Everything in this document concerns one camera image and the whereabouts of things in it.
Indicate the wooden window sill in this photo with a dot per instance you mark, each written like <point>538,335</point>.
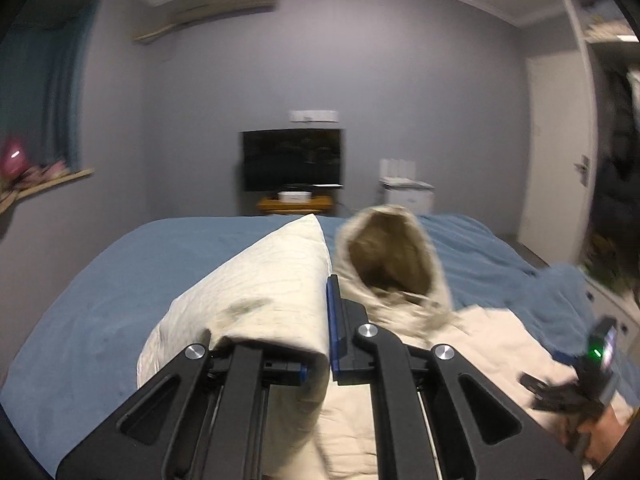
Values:
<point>45,185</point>

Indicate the white set-top box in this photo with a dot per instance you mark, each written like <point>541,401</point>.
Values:
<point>292,195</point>

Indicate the blue fleece blanket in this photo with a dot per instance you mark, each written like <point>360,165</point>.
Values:
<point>125,280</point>

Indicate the pink round object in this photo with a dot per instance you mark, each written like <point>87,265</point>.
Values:
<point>12,160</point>

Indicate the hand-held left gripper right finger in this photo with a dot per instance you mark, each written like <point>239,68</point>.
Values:
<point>334,330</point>

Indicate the black flat television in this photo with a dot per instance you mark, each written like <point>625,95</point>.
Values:
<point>292,159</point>

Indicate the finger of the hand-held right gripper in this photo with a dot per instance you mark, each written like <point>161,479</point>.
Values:
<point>545,392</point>

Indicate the white air conditioner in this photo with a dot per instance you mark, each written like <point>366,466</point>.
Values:
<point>220,7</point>

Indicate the white wardrobe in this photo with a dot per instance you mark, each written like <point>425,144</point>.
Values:
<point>610,160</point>

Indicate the white door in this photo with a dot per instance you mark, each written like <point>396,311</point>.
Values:
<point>555,160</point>

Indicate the white router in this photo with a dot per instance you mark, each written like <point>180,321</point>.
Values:
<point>397,172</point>

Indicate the white wall socket strip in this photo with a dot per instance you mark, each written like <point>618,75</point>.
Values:
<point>314,115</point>

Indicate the white storage cabinet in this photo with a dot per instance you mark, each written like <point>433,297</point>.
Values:
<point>407,199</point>

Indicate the blue curtain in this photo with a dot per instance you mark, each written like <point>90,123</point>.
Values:
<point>60,90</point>

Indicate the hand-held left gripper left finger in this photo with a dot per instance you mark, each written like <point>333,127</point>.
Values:
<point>292,374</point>

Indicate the person's right hand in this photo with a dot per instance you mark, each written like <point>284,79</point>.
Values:
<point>602,435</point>

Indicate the wooden television stand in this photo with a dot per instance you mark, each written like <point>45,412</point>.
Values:
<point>295,205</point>

